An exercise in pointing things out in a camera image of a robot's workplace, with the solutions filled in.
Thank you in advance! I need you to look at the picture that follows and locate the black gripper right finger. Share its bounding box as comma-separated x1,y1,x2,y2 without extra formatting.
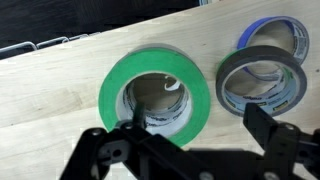
243,103,279,151

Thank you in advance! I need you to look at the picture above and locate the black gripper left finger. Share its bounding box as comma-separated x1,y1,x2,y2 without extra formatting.
115,103,147,130

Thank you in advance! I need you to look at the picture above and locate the green tape roll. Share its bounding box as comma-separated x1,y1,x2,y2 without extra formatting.
98,47,211,146

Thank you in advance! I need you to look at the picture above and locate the dark grey tape roll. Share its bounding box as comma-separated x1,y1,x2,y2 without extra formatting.
215,45,307,116

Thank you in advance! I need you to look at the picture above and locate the blue tape roll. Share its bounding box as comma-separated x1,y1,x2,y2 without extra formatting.
237,16,310,65

